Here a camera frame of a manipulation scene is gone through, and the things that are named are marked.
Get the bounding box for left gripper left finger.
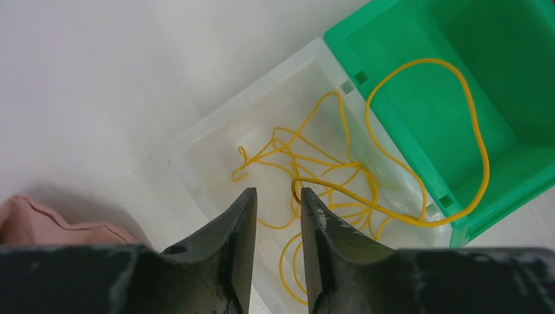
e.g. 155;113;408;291
1;188;257;313

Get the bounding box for yellow cables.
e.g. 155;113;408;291
230;58;491;306

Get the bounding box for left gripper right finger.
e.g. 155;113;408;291
300;188;554;313

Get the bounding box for pink cloth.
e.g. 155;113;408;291
1;196;137;246

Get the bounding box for clear plastic bin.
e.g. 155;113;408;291
170;39;443;313

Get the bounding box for green plastic bin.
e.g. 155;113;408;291
324;1;554;247

